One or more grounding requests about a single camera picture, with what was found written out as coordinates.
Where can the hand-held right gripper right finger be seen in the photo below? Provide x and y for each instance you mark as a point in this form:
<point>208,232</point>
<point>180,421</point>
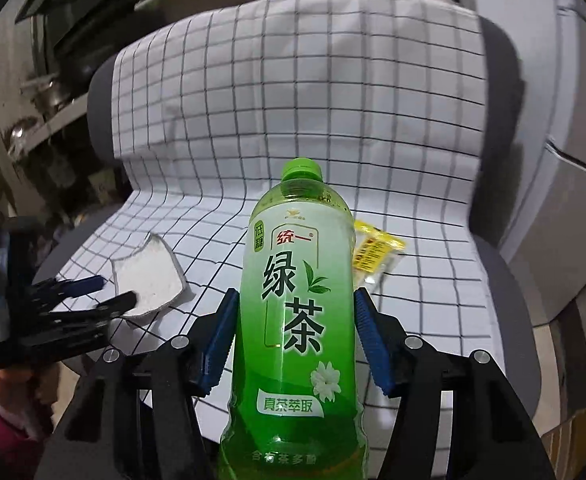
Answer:
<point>375,345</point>

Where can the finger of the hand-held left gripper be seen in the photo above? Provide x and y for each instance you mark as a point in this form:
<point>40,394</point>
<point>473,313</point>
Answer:
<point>85,284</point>
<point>108,307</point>

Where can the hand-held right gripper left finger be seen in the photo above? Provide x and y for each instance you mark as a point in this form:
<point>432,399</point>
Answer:
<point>218,345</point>

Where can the white foam piece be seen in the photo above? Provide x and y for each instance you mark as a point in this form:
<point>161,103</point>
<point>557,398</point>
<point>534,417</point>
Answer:
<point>148,275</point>

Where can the green tea bottle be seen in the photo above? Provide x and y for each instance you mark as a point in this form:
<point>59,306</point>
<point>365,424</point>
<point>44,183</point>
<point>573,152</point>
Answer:
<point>298,310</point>

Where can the person's left forearm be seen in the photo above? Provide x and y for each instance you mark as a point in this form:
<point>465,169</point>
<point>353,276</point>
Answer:
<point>3,425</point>

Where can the yellow sauce packet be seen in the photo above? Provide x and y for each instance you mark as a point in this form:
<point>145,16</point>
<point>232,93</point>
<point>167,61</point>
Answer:
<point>373,250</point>

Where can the grey office chair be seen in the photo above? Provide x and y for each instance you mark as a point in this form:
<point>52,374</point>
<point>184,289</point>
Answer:
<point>503,285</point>

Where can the kitchen counter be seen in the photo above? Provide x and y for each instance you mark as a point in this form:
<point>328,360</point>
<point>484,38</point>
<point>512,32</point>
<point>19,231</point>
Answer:
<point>53,125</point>

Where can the steel pot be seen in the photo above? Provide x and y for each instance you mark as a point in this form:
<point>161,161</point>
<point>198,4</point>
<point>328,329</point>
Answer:
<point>45,95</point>

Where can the brown cardboard box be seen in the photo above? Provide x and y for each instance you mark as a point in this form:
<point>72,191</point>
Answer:
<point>583,445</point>

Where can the white refrigerator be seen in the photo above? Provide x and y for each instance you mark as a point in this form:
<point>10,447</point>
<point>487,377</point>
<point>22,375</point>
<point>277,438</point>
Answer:
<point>573,210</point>

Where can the white black-grid cloth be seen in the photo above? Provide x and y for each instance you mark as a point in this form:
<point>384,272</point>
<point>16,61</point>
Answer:
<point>298,85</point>

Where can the black range hood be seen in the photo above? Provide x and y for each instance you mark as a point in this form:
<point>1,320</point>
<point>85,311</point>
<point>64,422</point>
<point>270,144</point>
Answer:
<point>98,5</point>

